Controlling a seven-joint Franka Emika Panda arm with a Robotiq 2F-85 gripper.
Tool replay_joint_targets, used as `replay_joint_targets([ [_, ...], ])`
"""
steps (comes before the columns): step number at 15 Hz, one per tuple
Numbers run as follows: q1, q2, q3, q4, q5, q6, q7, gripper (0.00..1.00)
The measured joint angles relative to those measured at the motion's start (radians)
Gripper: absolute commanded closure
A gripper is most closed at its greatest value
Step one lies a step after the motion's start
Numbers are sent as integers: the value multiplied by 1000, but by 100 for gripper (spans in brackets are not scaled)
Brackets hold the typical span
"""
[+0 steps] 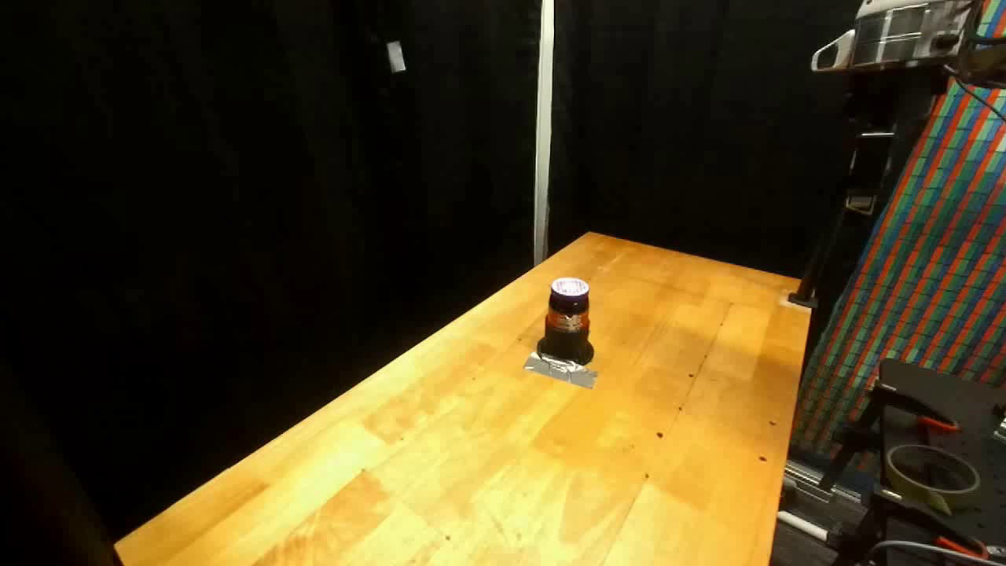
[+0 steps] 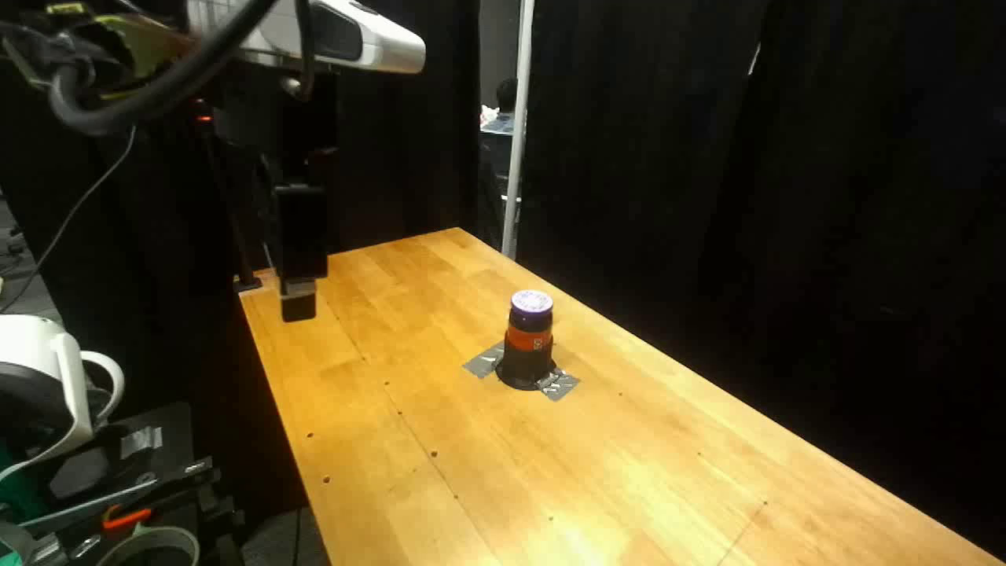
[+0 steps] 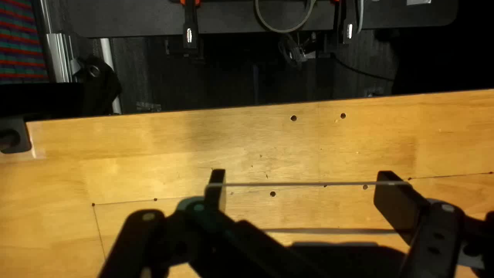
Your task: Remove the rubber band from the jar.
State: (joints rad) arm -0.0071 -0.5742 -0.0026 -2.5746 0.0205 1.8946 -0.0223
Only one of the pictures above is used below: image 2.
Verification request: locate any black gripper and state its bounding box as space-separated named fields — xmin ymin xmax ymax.
xmin=275 ymin=183 xmax=328 ymax=322

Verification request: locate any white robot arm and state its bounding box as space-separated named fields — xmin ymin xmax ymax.
xmin=211 ymin=0 xmax=429 ymax=322

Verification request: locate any black tripod stand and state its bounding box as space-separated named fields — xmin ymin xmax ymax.
xmin=193 ymin=94 xmax=261 ymax=294

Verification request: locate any black equipment cart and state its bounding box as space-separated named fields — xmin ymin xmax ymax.
xmin=4 ymin=402 xmax=247 ymax=566

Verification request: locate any grey tape strip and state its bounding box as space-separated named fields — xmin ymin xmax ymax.
xmin=467 ymin=344 xmax=579 ymax=402

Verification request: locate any white vertical pole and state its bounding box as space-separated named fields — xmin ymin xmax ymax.
xmin=500 ymin=0 xmax=537 ymax=259

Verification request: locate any black curtain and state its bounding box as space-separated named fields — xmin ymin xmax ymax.
xmin=145 ymin=0 xmax=1006 ymax=548

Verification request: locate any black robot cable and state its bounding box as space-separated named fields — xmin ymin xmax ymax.
xmin=0 ymin=0 xmax=277 ymax=142

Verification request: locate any yellow-green wrist camera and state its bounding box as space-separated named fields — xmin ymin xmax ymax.
xmin=51 ymin=2 xmax=195 ymax=97

